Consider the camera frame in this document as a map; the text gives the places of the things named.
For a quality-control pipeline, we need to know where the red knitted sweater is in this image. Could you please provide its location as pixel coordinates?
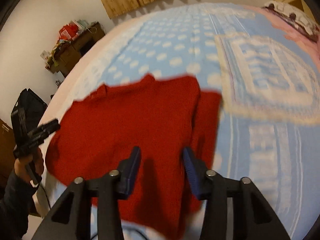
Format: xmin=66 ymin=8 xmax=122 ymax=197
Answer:
xmin=46 ymin=74 xmax=222 ymax=239

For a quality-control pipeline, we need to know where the left forearm dark sleeve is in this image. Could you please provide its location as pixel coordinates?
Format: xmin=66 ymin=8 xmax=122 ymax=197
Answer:
xmin=1 ymin=171 xmax=37 ymax=239

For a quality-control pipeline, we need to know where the left hand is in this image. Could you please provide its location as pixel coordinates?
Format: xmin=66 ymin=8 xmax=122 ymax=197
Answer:
xmin=13 ymin=147 xmax=45 ymax=184

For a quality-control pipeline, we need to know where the brown door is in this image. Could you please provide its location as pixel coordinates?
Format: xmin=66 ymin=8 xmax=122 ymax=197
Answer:
xmin=0 ymin=119 xmax=16 ymax=188

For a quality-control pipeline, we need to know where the brown wooden desk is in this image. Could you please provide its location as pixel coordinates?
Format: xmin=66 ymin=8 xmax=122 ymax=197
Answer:
xmin=46 ymin=22 xmax=105 ymax=77

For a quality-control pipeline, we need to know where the red gift box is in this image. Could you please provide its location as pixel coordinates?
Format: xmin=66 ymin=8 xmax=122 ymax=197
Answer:
xmin=59 ymin=23 xmax=79 ymax=40

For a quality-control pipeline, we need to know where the blue pink dotted bedspread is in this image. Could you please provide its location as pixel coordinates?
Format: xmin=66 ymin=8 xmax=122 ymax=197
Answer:
xmin=42 ymin=3 xmax=319 ymax=239

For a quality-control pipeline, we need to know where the pink pillow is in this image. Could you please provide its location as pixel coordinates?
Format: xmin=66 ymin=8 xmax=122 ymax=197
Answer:
xmin=284 ymin=33 xmax=319 ymax=70

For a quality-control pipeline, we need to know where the patterned white purple pillow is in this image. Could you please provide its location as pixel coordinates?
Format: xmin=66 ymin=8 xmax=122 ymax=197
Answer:
xmin=264 ymin=1 xmax=319 ymax=43

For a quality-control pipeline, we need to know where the cream wooden headboard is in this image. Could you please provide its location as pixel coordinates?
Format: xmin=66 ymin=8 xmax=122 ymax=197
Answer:
xmin=273 ymin=0 xmax=317 ymax=18

